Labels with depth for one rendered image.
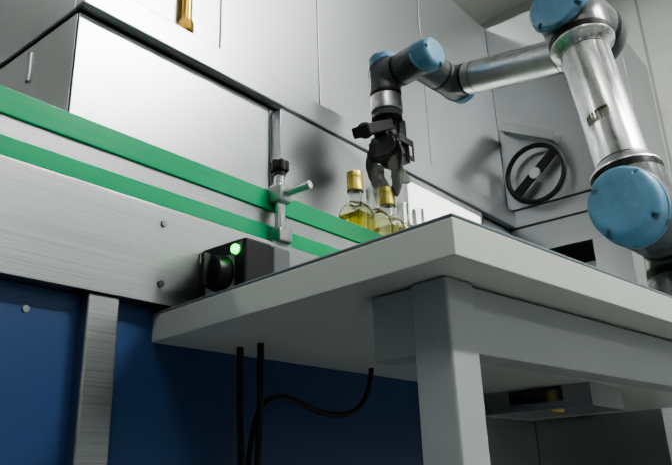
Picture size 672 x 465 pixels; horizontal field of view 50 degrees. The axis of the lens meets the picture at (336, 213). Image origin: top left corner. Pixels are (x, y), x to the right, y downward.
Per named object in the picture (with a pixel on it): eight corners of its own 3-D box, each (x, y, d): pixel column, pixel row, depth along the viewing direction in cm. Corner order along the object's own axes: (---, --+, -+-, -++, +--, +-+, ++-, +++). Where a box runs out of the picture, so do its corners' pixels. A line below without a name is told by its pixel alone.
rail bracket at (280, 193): (282, 251, 106) (282, 168, 111) (320, 239, 102) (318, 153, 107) (263, 245, 103) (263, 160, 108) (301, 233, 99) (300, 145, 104)
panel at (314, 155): (485, 324, 212) (474, 215, 224) (495, 322, 210) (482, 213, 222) (271, 261, 146) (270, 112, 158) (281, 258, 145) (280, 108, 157)
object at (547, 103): (593, 293, 291) (561, 98, 322) (691, 274, 269) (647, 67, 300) (513, 257, 240) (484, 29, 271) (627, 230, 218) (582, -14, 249)
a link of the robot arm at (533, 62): (650, 23, 144) (456, 72, 181) (624, -2, 137) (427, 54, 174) (646, 77, 142) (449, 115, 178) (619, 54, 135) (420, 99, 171)
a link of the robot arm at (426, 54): (455, 49, 167) (418, 68, 175) (423, 28, 160) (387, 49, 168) (457, 78, 164) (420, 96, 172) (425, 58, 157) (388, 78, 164)
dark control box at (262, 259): (246, 325, 94) (247, 263, 97) (291, 314, 90) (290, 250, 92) (197, 315, 88) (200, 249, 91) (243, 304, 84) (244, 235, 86)
